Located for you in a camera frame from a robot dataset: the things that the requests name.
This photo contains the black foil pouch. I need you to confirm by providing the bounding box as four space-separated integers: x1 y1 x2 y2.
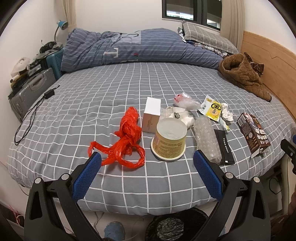
214 130 235 165

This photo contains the brown milk carton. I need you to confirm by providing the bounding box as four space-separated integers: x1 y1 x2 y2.
237 113 271 158

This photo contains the bubble wrap roll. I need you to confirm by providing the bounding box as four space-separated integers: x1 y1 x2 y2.
194 115 222 165

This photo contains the red plastic bag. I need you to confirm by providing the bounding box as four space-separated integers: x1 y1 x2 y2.
88 106 145 169

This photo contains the yellow instant noodle cup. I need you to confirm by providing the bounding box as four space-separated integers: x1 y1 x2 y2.
151 118 187 161

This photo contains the white tissue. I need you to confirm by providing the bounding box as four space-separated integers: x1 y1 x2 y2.
221 103 234 122

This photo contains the white translucent plastic bag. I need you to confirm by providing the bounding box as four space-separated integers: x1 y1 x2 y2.
159 106 195 128

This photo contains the white cardboard box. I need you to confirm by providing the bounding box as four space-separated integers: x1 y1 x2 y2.
142 97 161 133

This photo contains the clear bag with red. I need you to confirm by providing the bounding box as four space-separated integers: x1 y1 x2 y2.
174 92 201 110

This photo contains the black trash bin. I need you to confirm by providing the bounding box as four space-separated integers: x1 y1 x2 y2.
144 207 208 241

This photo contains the blue slipper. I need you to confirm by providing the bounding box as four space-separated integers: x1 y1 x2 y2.
103 221 125 241

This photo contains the torn yellow wrapper strip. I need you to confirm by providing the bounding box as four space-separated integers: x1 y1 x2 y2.
219 118 230 132

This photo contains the wooden headboard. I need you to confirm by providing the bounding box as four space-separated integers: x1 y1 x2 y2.
241 31 296 118

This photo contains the yellow snack wrapper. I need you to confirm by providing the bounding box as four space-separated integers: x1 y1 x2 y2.
199 95 222 122

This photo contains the grey checked bed sheet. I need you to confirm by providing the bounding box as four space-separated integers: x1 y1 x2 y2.
7 62 295 215

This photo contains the brown fleece jacket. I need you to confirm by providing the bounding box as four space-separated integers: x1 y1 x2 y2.
218 52 272 102

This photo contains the grey hard suitcase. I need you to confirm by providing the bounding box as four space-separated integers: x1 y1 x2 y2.
8 68 56 121

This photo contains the teal plastic crate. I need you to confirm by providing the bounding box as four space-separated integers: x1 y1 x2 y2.
46 49 64 80

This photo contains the blue striped duvet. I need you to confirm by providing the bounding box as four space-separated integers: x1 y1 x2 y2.
61 28 222 72

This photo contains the beige curtain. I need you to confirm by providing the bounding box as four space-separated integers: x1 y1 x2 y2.
220 0 245 51

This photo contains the grey checked pillow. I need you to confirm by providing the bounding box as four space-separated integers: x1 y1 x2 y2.
182 21 239 54

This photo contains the dark framed window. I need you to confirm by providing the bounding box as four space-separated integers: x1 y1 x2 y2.
162 0 222 30

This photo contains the blue desk lamp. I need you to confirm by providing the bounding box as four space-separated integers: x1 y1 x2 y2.
54 20 68 44

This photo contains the black charger cable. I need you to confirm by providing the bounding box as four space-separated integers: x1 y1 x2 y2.
14 84 61 146

